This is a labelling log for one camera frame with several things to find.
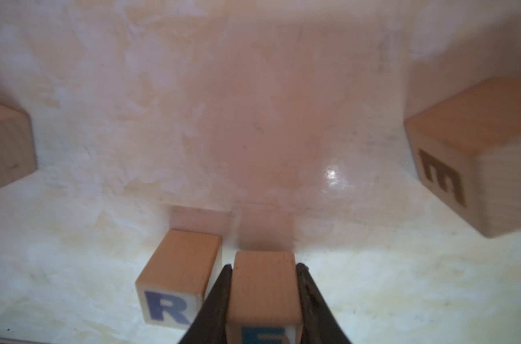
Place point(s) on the wooden block letter R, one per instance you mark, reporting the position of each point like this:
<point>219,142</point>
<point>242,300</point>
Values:
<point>178,277</point>

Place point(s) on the wooden block letter P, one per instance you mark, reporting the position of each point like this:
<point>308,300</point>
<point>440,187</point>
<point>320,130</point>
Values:
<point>17,148</point>

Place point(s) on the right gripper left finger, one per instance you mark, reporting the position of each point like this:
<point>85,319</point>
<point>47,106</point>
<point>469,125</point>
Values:
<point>209,325</point>

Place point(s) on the wooden block letter E blue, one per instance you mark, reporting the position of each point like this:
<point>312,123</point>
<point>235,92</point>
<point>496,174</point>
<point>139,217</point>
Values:
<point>264,303</point>

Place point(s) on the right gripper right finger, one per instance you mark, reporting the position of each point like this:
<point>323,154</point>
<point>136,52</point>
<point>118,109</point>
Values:
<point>319,324</point>

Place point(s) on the wooden block orange letter E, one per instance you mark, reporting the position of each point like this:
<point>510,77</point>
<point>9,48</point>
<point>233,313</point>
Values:
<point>467,152</point>

